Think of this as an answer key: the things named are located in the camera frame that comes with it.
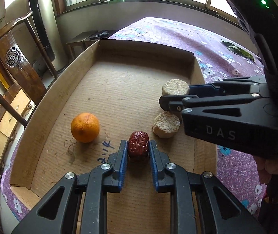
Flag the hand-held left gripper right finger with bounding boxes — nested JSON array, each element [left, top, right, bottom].
[[149, 139, 267, 234]]

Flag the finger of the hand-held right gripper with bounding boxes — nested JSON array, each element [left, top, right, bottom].
[[159, 93, 266, 115], [189, 76, 267, 97]]

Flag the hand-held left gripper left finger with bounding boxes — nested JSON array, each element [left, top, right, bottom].
[[11, 139, 130, 234]]

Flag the beige round biscuit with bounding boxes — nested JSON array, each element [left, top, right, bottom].
[[152, 111, 180, 138], [162, 78, 190, 98]]

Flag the wrinkled red jujube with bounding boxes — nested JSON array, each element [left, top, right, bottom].
[[128, 131, 150, 158]]

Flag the orange tangerine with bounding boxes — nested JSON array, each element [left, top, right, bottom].
[[71, 113, 100, 143]]

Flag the shallow cardboard box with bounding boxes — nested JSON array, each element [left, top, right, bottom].
[[9, 38, 219, 234]]

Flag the green leaves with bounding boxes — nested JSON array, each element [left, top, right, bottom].
[[220, 40, 255, 61]]

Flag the purple floral tablecloth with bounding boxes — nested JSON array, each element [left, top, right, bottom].
[[1, 17, 268, 222]]

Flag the black flat device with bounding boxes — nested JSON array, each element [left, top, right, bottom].
[[89, 30, 109, 40]]

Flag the small dark wooden stool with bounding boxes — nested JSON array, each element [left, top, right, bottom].
[[67, 30, 117, 59]]

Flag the wooden drawer cabinet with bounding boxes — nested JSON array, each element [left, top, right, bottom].
[[0, 84, 36, 200]]

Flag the dark wooden chair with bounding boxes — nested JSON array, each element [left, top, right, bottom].
[[0, 11, 59, 129]]

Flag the white tower air conditioner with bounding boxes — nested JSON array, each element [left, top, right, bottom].
[[27, 0, 67, 71]]

